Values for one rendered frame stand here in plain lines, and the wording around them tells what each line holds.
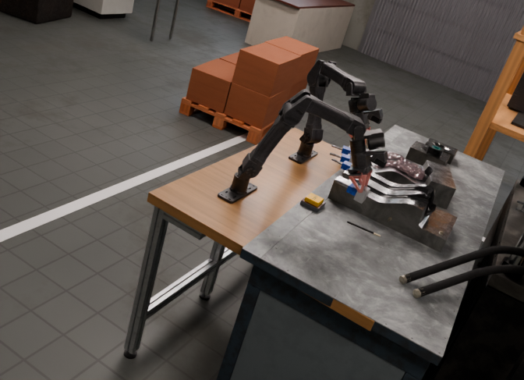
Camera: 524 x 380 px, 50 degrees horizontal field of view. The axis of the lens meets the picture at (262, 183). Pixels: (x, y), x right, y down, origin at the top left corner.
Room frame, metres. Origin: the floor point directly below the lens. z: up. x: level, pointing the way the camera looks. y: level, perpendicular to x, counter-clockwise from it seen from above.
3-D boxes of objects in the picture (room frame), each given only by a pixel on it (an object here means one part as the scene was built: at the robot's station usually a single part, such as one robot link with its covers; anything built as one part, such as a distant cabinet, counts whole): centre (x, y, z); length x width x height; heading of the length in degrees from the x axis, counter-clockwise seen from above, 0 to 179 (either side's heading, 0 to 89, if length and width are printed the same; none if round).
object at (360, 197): (2.02, -0.34, 0.93); 0.13 x 0.05 x 0.05; 70
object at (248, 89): (5.04, 0.36, 0.35); 1.19 x 0.85 x 0.70; 160
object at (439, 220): (2.19, -0.56, 0.87); 0.50 x 0.26 x 0.14; 70
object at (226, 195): (1.96, 0.08, 0.84); 0.20 x 0.07 x 0.08; 157
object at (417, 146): (2.95, -0.82, 0.83); 0.20 x 0.15 x 0.07; 70
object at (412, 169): (2.55, -0.60, 0.90); 0.26 x 0.18 x 0.08; 87
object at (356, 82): (2.48, -0.18, 1.20); 0.30 x 0.09 x 0.12; 38
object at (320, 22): (8.58, 0.12, 0.35); 2.06 x 0.66 x 0.70; 157
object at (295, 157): (2.52, -0.15, 0.84); 0.20 x 0.07 x 0.08; 157
